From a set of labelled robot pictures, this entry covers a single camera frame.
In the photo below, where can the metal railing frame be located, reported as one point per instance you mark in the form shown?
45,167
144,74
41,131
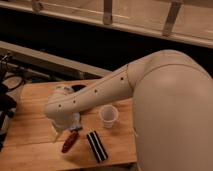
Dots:
187,21

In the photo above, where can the black white striped block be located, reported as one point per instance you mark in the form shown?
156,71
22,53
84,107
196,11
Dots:
97,147

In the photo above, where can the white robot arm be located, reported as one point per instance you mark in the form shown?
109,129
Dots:
172,109

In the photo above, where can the blue grey cloth piece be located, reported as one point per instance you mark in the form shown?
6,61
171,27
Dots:
76,125

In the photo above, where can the wooden table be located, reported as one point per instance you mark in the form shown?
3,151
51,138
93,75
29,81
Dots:
29,145

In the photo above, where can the translucent plastic cup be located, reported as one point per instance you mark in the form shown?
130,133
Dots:
108,115

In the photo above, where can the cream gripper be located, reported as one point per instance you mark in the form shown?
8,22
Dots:
57,130

